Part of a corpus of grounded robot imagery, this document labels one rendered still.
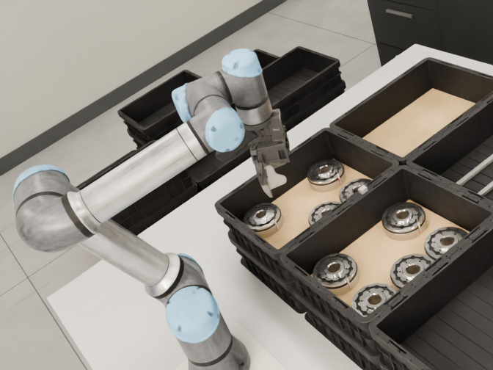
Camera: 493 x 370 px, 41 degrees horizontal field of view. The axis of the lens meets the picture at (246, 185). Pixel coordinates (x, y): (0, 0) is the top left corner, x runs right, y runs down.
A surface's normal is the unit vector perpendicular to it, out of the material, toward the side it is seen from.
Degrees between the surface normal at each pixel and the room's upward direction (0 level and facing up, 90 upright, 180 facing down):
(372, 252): 0
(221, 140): 90
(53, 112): 90
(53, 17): 90
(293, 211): 0
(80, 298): 0
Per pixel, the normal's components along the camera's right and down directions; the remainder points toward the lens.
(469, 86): -0.79, 0.54
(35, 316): -0.30, -0.75
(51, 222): -0.24, 0.01
